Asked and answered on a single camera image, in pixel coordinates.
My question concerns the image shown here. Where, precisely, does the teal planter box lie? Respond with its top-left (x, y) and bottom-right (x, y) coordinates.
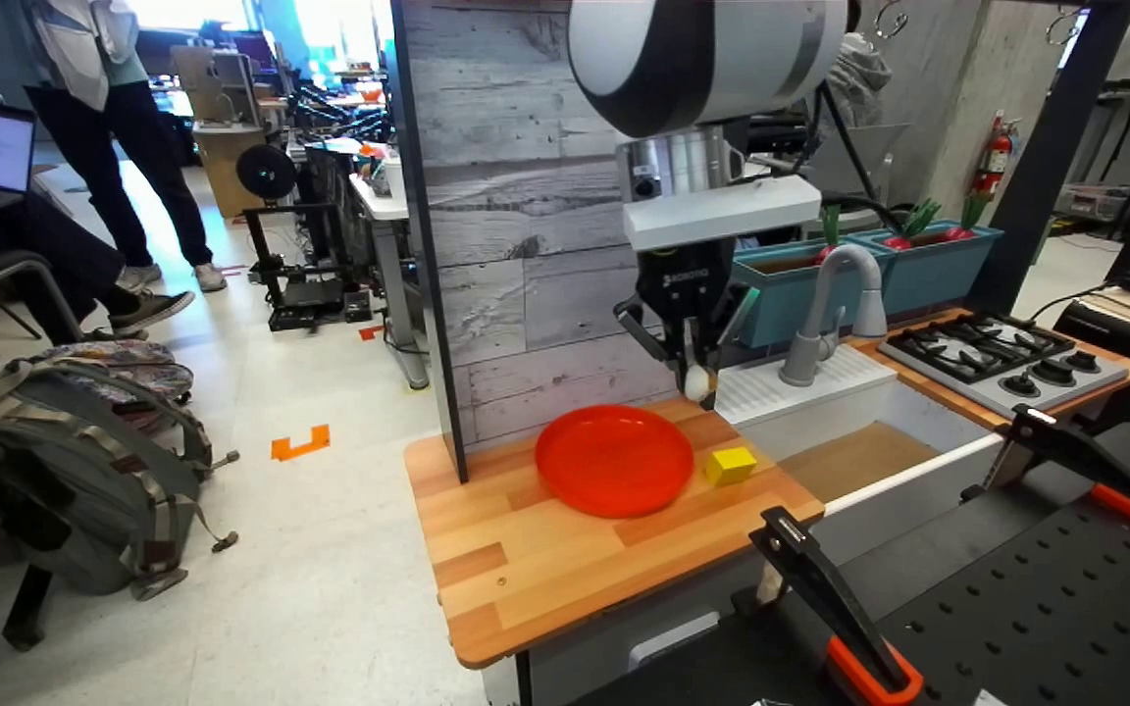
top-left (725, 221), bottom-right (1008, 353)

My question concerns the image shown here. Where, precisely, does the grey backpack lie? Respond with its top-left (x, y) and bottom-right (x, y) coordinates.
top-left (0, 342), bottom-right (234, 601)

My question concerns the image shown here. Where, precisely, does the toy stove top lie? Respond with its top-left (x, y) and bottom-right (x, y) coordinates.
top-left (856, 307), bottom-right (1130, 426)

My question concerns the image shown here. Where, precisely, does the red radish toy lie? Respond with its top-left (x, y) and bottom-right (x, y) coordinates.
top-left (885, 198), bottom-right (941, 249)

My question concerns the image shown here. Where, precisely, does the red plastic plate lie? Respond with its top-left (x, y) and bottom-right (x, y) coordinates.
top-left (533, 402), bottom-right (694, 516)

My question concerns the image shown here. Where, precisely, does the black perforated board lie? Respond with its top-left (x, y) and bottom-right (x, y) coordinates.
top-left (843, 507), bottom-right (1130, 706)

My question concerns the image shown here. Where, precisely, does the grey wood backsplash panel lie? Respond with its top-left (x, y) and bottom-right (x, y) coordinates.
top-left (393, 0), bottom-right (673, 479)

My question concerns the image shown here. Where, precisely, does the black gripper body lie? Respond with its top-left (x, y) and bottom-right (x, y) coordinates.
top-left (634, 244), bottom-right (733, 342)

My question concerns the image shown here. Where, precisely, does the orange black clamp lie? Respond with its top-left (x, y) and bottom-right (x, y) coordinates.
top-left (986, 402), bottom-right (1130, 523)
top-left (748, 507), bottom-right (927, 706)

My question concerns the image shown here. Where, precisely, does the white camera mount bar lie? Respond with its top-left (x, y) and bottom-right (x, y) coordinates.
top-left (622, 175), bottom-right (819, 249)

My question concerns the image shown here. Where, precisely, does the standing person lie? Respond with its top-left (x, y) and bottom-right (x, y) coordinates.
top-left (6, 0), bottom-right (226, 292)

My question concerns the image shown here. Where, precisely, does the yellow cube block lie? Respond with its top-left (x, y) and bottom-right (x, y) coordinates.
top-left (702, 447), bottom-right (755, 487)

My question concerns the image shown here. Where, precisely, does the white toy sink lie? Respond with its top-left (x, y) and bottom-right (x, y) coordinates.
top-left (712, 345), bottom-right (1000, 513)

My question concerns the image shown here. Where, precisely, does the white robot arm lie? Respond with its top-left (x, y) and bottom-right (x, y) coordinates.
top-left (564, 0), bottom-right (852, 380)

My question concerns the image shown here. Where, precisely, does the red fire extinguisher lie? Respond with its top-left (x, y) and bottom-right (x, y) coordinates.
top-left (974, 112), bottom-right (1016, 198)

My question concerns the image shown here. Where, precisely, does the grey toy faucet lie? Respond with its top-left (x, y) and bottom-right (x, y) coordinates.
top-left (779, 244), bottom-right (885, 387)

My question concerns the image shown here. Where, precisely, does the wooden counter board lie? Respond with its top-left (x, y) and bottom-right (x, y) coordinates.
top-left (404, 400), bottom-right (822, 670)

